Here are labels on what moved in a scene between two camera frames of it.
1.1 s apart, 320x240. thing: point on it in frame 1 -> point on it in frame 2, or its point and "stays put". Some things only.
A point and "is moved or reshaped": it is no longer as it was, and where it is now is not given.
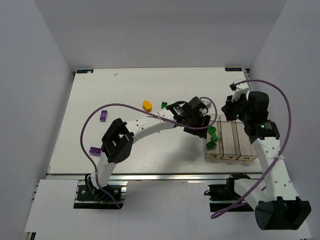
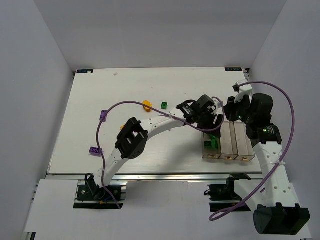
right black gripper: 230,110 stays put
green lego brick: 211,129 is moved or reshaped
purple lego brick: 103,116 stays put
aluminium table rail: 147,177 stays put
